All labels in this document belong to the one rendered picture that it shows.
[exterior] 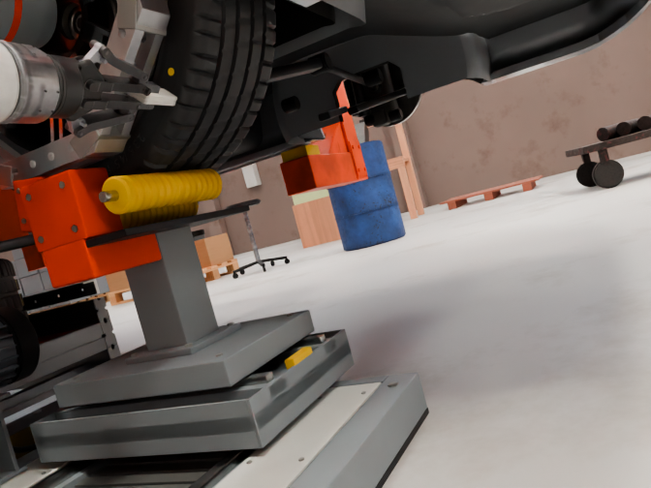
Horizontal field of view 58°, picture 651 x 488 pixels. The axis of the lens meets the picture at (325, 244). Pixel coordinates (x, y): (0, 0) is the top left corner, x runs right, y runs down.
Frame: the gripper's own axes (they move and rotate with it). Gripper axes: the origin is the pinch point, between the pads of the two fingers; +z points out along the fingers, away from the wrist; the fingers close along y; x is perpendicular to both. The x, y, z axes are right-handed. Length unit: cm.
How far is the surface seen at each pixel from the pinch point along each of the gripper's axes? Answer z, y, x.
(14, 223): 20, -51, 40
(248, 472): -7, -37, -42
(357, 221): 406, -131, 75
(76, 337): 35, -80, 25
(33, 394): 25, -93, 24
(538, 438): 15, -17, -73
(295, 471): -7, -31, -48
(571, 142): 971, -7, -21
